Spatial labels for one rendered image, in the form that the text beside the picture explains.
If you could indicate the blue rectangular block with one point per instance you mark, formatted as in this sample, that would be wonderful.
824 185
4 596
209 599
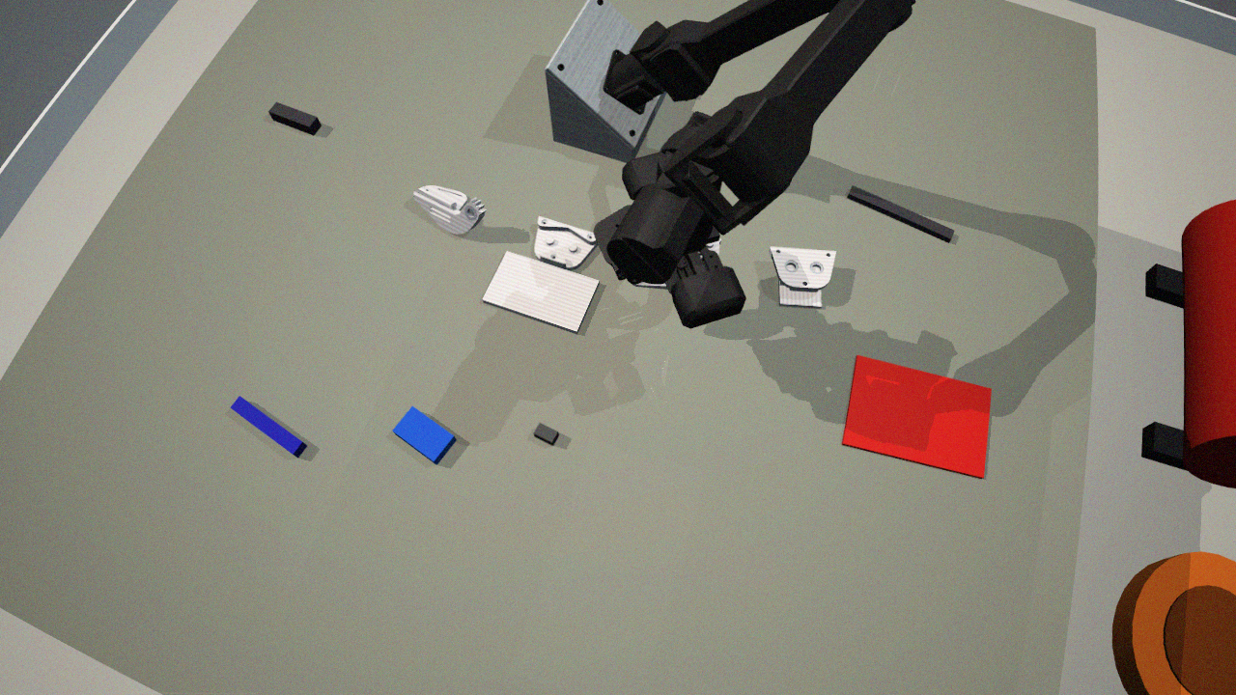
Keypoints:
424 435

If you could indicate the blue rectangular bar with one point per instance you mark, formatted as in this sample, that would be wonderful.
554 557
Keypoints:
265 424

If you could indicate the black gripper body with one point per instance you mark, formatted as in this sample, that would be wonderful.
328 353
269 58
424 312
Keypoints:
707 291

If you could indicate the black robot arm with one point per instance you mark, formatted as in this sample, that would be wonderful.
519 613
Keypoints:
756 144

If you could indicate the red flat plate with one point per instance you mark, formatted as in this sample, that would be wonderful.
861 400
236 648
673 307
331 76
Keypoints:
916 416

